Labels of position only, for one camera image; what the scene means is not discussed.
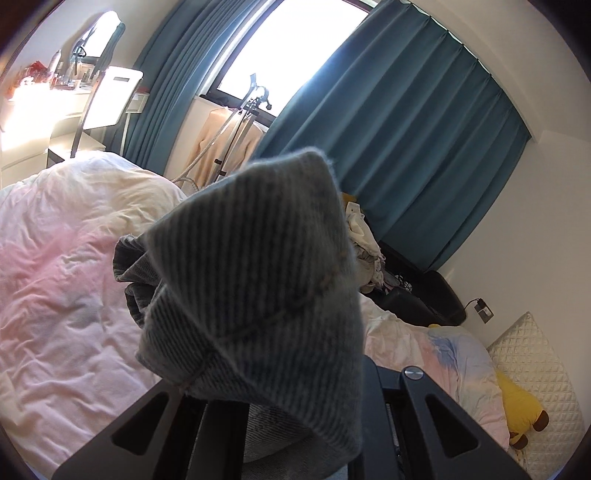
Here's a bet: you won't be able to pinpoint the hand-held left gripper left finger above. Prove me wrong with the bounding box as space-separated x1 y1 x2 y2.
52 379 252 480

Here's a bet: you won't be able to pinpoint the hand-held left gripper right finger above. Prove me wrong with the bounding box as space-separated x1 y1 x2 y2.
351 354 532 480

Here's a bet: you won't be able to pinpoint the grey-blue pants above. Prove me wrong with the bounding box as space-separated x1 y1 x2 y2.
113 147 368 480

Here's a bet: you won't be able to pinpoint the pastel blue pillow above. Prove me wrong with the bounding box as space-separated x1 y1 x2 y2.
418 325 511 455

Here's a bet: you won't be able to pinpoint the black armchair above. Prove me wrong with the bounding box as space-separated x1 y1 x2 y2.
369 240 466 328

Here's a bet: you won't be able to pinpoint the cream quilted headboard cushion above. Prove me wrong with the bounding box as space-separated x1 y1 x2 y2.
487 311 587 472

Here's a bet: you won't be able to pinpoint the white cloth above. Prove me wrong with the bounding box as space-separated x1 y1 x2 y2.
345 203 382 259

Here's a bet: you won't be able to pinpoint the pastel pink duvet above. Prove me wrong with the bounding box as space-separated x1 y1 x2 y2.
0 151 430 444

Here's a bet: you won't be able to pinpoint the beige garment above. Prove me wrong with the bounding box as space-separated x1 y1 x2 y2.
187 107 266 188

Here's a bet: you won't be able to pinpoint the black garment steamer stand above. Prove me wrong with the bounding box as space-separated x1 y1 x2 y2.
215 73 274 185

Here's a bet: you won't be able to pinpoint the window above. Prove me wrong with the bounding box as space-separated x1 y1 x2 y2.
201 0 370 125

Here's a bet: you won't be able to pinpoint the white vanity desk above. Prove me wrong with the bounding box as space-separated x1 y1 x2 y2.
0 85 109 190

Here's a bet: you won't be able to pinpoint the white chair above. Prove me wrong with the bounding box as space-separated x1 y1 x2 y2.
71 65 145 160

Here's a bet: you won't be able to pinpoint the red packaged item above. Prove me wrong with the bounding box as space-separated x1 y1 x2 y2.
11 62 49 88

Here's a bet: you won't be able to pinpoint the arched vanity mirror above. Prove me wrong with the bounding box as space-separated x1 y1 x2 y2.
69 10 126 70

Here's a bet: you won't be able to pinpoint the grey steamer hose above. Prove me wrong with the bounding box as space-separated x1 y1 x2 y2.
173 108 241 195

